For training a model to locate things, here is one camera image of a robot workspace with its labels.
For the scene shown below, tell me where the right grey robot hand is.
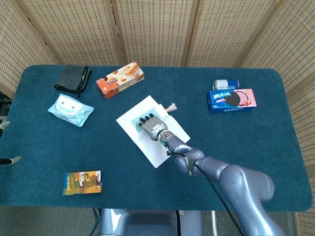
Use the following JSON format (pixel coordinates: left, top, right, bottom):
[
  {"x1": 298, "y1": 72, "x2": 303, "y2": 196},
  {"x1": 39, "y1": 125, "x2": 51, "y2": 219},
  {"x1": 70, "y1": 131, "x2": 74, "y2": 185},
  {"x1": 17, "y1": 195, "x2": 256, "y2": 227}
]
[{"x1": 136, "y1": 113, "x2": 168, "y2": 141}]

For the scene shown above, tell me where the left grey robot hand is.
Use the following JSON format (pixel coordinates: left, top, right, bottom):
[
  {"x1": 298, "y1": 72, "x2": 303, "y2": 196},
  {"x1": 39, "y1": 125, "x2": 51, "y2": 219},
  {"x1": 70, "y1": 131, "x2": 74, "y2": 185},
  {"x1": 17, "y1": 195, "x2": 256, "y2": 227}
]
[{"x1": 0, "y1": 121, "x2": 22, "y2": 166}]

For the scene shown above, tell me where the light blue paper card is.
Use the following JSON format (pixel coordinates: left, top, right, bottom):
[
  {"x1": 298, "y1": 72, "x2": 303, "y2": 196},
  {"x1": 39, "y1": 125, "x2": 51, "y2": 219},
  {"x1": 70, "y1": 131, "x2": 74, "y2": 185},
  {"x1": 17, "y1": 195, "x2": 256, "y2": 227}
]
[{"x1": 130, "y1": 102, "x2": 178, "y2": 133}]

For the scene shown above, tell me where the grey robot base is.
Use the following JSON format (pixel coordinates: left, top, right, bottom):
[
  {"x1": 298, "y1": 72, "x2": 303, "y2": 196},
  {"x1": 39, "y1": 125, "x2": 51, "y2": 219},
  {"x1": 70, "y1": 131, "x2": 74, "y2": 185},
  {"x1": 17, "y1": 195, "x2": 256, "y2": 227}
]
[{"x1": 98, "y1": 208, "x2": 205, "y2": 236}]

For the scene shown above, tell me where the open white lined notebook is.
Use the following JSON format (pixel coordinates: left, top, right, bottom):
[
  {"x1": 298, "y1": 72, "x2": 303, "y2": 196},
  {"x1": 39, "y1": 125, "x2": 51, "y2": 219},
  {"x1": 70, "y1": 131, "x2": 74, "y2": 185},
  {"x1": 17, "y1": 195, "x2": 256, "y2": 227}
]
[{"x1": 115, "y1": 95, "x2": 191, "y2": 169}]

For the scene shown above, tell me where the orange biscuit box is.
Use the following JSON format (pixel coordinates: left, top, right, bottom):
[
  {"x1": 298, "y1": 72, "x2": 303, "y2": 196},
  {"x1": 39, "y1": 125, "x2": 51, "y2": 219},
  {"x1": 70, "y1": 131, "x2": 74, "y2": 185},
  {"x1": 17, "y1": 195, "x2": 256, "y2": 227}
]
[{"x1": 95, "y1": 61, "x2": 145, "y2": 99}]

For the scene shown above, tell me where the yellow and blue snack box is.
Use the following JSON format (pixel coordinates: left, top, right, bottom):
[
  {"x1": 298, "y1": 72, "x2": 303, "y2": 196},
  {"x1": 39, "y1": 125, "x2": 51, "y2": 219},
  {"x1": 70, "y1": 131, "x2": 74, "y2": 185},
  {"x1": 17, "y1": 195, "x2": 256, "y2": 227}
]
[{"x1": 63, "y1": 170, "x2": 102, "y2": 196}]

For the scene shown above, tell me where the light blue wet wipes pack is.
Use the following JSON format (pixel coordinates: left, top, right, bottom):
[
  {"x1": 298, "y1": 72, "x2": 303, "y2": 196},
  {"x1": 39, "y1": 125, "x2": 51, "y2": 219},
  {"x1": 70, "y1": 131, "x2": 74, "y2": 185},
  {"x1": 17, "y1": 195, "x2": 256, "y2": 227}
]
[{"x1": 47, "y1": 93, "x2": 95, "y2": 128}]

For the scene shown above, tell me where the teal table cloth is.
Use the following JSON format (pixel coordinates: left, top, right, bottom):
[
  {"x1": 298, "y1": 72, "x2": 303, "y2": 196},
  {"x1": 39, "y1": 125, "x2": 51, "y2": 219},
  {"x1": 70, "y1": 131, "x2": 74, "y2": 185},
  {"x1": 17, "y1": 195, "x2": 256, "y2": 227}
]
[{"x1": 0, "y1": 64, "x2": 314, "y2": 212}]

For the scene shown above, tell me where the blue Oreo cookie box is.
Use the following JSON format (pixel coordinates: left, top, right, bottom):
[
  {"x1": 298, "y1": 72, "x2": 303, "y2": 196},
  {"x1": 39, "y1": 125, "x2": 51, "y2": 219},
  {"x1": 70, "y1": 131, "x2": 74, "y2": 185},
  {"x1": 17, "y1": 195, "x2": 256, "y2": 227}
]
[{"x1": 206, "y1": 88, "x2": 258, "y2": 114}]

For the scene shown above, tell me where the blue and white soda can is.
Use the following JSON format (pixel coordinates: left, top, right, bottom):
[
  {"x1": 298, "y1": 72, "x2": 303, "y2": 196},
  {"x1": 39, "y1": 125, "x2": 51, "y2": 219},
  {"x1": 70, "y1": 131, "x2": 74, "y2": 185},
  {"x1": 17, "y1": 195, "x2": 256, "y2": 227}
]
[{"x1": 212, "y1": 79, "x2": 240, "y2": 90}]

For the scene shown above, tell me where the dark grey folded cloth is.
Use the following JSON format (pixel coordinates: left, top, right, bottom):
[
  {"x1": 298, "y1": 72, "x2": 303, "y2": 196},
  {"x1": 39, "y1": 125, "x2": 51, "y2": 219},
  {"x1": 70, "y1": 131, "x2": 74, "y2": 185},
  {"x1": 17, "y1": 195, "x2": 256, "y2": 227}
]
[{"x1": 54, "y1": 65, "x2": 93, "y2": 98}]

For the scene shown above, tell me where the woven wooden folding screen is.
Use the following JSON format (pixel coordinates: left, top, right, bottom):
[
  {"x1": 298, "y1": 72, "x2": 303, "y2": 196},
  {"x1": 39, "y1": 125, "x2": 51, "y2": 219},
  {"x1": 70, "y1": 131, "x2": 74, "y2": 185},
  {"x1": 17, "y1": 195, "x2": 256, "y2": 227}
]
[{"x1": 0, "y1": 0, "x2": 315, "y2": 236}]

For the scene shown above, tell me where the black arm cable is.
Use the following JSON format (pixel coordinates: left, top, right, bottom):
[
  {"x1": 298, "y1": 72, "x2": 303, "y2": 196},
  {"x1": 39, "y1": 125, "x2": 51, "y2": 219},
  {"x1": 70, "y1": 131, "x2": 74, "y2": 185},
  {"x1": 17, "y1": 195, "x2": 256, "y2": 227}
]
[{"x1": 166, "y1": 147, "x2": 244, "y2": 236}]

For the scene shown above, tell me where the blue cable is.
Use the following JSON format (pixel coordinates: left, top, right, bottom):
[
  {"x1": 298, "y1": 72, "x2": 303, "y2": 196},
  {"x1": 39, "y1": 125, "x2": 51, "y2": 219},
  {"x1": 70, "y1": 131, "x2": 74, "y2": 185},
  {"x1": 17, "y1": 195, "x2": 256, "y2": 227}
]
[{"x1": 92, "y1": 208, "x2": 99, "y2": 236}]

